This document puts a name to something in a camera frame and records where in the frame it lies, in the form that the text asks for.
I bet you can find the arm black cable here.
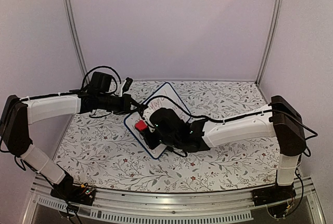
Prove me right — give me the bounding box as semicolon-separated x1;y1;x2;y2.
69;65;123;97
140;96;318;157

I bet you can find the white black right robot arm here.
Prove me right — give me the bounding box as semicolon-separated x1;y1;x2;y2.
135;96;306;201

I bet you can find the right aluminium corner post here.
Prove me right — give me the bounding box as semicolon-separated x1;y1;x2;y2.
255;0;283;87

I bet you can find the left aluminium corner post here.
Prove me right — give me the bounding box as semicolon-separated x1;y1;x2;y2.
63;0;89;84

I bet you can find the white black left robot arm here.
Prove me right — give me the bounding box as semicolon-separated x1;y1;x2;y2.
1;72;134;200

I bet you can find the blue framed whiteboard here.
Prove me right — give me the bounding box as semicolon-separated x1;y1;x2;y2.
124;82;191;160

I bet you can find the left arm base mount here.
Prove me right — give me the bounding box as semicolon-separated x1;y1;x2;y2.
50;174;96;206

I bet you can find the aluminium front rail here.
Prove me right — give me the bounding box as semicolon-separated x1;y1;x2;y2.
22;176;328;223

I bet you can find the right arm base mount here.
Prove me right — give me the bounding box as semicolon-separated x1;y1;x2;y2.
251;183;296;206

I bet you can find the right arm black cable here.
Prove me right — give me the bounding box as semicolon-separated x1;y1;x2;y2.
140;96;318;157

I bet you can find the aluminium corner post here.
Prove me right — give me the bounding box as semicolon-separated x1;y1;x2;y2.
63;0;89;84
255;0;283;87

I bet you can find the red whiteboard eraser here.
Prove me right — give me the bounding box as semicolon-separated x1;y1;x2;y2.
134;120;148;132

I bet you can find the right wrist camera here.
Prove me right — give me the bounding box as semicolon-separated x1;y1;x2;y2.
142;107;155;132

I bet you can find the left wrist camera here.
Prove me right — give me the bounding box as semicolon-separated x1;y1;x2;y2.
115;77;133;97

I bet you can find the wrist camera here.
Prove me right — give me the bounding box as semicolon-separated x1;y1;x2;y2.
115;77;133;97
142;107;155;132

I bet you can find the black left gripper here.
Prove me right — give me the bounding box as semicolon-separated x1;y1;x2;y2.
98;93;143;116

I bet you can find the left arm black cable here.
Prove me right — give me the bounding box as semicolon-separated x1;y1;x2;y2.
69;65;123;97

